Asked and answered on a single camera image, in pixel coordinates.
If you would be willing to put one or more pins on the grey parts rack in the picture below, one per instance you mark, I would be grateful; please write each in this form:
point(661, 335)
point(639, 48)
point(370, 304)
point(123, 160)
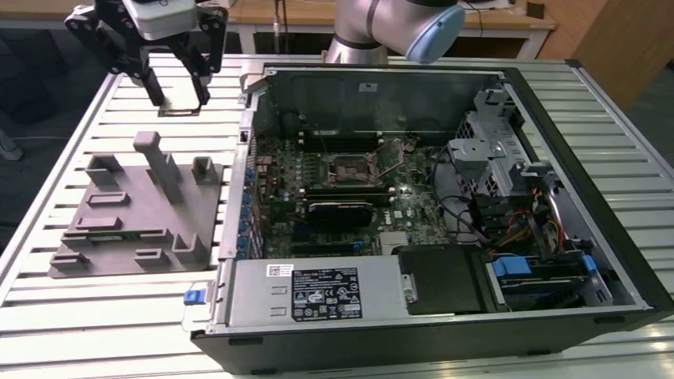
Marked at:
point(152, 221)

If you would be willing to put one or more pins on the perforated metal drive cage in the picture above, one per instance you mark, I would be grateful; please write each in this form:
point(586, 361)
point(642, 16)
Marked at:
point(476, 166)

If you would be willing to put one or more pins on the RAM slot white clips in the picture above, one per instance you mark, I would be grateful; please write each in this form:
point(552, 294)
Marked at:
point(339, 134)
point(339, 142)

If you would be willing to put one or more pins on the green RAM stick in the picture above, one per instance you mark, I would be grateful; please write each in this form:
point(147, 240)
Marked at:
point(131, 235)

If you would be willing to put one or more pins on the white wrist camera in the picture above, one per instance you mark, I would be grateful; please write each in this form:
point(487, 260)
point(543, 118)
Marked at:
point(157, 21)

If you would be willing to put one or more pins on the silver CPU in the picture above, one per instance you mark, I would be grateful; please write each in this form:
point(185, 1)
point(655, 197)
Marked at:
point(179, 112)

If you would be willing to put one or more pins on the RAM slot black clips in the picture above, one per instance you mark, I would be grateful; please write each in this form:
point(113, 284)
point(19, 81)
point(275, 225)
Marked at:
point(339, 138)
point(339, 146)

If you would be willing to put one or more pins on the metal rear port block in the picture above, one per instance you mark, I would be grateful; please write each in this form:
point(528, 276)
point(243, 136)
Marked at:
point(263, 160)

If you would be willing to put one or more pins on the thin metal locking lever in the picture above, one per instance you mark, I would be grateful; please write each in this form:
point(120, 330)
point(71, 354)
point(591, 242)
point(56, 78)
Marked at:
point(322, 138)

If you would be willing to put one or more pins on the CPU socket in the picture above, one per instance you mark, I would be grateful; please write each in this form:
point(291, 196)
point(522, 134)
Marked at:
point(348, 170)

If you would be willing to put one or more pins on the wooden cabinet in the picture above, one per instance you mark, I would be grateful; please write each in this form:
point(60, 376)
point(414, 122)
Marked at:
point(620, 47)

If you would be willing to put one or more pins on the hard disk in blue carrier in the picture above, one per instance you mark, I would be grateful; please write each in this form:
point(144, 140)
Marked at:
point(512, 267)

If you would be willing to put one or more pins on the green motherboard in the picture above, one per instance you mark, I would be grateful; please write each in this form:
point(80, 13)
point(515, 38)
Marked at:
point(420, 205)

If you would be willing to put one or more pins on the black PC case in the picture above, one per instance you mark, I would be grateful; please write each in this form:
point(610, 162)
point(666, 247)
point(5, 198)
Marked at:
point(368, 351)

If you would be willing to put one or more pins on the silver power supply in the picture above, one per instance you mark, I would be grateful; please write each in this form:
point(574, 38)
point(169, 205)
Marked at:
point(252, 292)

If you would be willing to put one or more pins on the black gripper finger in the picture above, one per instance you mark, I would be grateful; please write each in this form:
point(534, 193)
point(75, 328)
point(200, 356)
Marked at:
point(100, 43)
point(207, 51)

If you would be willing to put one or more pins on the grey metal stand leg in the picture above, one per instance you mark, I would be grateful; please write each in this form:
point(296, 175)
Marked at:
point(11, 148)

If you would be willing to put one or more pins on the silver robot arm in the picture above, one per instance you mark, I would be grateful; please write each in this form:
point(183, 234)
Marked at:
point(363, 27)

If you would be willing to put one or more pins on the small silver heatsink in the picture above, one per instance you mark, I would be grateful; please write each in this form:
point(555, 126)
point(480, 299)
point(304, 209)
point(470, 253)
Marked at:
point(394, 241)

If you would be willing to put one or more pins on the small black box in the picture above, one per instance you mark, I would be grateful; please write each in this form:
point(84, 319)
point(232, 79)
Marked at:
point(535, 10)

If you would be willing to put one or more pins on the blue case latch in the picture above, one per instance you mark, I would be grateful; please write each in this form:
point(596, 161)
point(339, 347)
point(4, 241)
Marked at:
point(193, 297)

